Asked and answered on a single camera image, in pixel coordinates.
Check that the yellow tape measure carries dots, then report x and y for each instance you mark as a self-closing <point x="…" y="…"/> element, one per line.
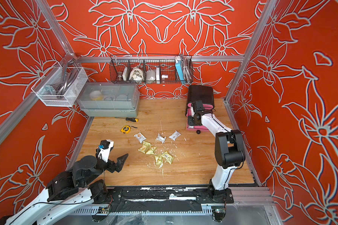
<point x="126" y="129"/>

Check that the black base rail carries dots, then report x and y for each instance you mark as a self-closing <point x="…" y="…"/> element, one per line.
<point x="172" y="198"/>

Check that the pink top drawer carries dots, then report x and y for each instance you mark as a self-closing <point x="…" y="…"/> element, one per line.
<point x="206" y="106"/>

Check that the black drawer cabinet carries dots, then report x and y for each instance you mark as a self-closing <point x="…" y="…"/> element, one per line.
<point x="200" y="92"/>

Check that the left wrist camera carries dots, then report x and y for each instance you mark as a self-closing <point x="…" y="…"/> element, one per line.
<point x="104" y="149"/>

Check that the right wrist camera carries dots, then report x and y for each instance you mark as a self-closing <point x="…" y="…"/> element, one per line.
<point x="197" y="106"/>

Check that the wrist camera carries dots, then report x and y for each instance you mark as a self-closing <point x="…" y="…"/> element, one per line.
<point x="104" y="149"/>
<point x="197" y="106"/>

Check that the green cookie packet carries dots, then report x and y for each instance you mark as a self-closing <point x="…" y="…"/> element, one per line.
<point x="151" y="150"/>
<point x="158" y="160"/>
<point x="145" y="147"/>
<point x="169" y="158"/>

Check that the grey plastic storage box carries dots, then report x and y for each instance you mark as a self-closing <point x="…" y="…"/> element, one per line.
<point x="109" y="100"/>

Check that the white cookie packet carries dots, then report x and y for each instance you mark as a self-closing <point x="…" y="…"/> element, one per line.
<point x="175" y="135"/>
<point x="140" y="137"/>
<point x="160" y="138"/>

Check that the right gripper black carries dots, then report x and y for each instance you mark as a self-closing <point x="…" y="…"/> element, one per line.
<point x="190" y="122"/>

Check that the black wire basket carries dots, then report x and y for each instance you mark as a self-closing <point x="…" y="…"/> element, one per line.
<point x="151" y="69"/>

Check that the clear plastic wall bin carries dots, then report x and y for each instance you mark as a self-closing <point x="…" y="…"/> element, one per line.
<point x="60" y="86"/>

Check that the pink drawer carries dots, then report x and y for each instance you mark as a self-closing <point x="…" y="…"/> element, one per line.
<point x="198" y="129"/>
<point x="206" y="106"/>

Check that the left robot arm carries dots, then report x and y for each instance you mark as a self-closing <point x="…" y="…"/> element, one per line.
<point x="68" y="191"/>

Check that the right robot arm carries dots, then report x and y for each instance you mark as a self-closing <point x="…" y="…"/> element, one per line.
<point x="229" y="152"/>

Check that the yellow black screwdriver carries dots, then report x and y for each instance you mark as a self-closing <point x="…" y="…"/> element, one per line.
<point x="130" y="119"/>

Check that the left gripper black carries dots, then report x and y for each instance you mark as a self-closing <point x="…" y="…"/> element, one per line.
<point x="113" y="168"/>

